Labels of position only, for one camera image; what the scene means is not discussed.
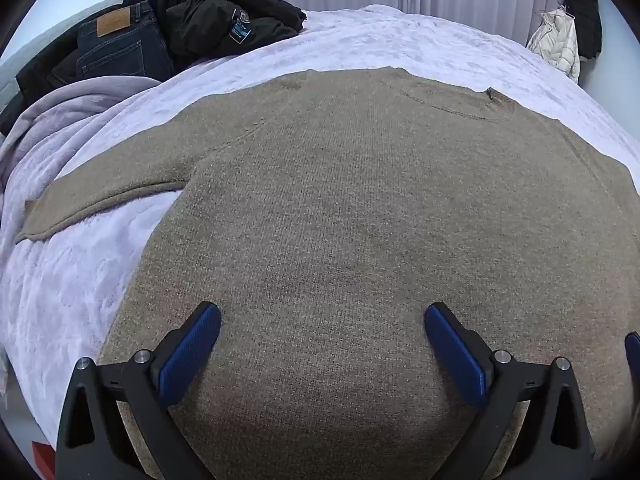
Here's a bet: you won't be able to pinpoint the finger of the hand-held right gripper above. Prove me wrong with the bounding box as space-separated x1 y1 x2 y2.
625 331 640 387

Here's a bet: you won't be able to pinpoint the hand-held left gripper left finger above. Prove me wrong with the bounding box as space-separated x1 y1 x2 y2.
55 301 222 480

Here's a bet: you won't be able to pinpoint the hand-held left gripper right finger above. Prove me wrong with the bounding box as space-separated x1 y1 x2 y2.
424 301 597 480

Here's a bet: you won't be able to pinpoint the tan knit sweater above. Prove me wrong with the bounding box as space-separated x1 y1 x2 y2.
15 66 640 480

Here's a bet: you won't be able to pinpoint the red box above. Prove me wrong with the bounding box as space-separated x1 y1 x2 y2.
30 441 57 480

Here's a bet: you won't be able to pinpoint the crumpled lilac bedsheet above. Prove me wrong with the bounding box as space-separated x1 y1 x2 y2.
0 75 162 221

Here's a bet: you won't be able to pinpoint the dark blue jeans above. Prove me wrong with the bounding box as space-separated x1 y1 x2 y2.
76 1 176 82

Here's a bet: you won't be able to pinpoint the pale purple fleece blanket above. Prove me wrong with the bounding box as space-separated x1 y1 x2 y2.
0 5 640 453

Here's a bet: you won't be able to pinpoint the white puffer jacket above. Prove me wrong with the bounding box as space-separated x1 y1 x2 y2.
526 7 581 82

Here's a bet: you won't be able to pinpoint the black padded jacket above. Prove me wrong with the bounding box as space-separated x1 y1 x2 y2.
0 0 307 136

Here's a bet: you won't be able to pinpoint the black hanging coat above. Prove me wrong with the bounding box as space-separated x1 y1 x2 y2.
559 0 603 61

